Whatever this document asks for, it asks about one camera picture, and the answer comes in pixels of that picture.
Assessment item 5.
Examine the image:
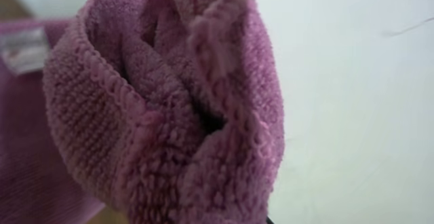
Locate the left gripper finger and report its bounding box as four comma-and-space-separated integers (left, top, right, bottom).
267, 217, 274, 224

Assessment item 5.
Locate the purple microfiber cloth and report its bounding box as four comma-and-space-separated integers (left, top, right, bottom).
43, 0, 285, 224

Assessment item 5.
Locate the folded purple cloth on stack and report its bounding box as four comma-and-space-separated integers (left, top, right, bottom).
1, 19, 104, 224

